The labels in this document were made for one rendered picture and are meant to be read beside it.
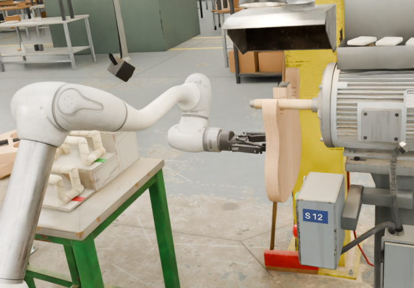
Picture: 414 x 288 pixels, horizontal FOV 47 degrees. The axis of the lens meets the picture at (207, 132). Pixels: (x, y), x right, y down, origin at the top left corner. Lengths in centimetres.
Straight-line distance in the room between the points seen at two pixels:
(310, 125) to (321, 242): 126
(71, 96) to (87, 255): 61
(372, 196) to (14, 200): 97
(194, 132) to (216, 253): 141
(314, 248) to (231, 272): 160
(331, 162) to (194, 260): 104
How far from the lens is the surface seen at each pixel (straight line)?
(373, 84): 136
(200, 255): 301
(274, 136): 150
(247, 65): 662
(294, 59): 238
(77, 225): 164
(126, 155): 197
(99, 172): 183
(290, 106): 148
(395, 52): 134
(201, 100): 172
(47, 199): 185
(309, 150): 251
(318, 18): 139
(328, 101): 135
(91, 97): 126
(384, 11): 147
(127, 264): 306
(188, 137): 173
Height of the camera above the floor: 171
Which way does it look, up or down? 20 degrees down
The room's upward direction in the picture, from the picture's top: 7 degrees counter-clockwise
